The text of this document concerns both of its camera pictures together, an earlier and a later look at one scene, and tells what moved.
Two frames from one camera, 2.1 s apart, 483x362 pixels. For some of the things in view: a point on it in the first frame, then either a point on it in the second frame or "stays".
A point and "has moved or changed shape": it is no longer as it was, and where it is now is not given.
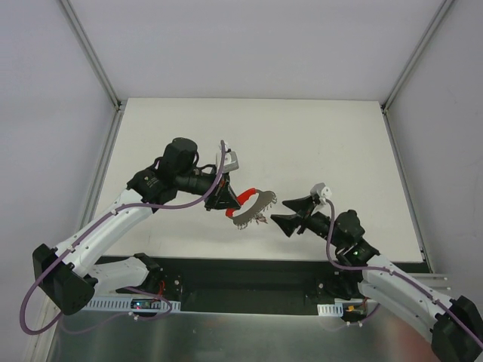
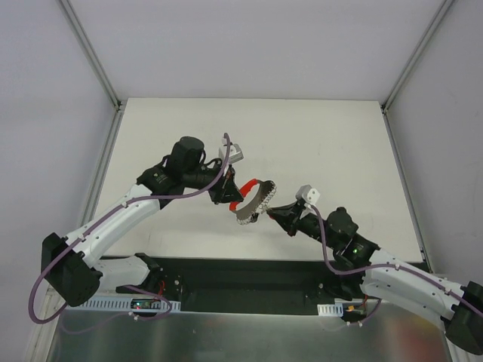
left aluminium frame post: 89,51 stays
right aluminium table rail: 438,281 stays
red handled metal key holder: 262,201 has moved or changed shape
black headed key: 261,219 to 254,217
